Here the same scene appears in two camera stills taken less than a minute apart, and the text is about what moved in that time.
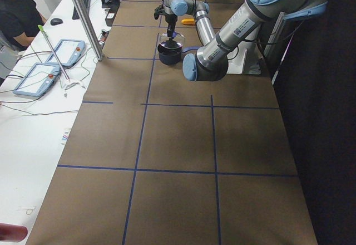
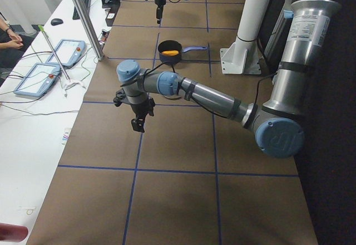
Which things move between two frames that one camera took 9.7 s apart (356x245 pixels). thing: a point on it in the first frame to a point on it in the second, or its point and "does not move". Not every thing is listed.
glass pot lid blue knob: x=177 y=41 to x=172 y=97
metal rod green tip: x=46 y=37 does not move
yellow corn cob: x=188 y=21 to x=170 y=52
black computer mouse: x=55 y=21 does not move
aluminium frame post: x=96 y=45 does not move
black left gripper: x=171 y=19 to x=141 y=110
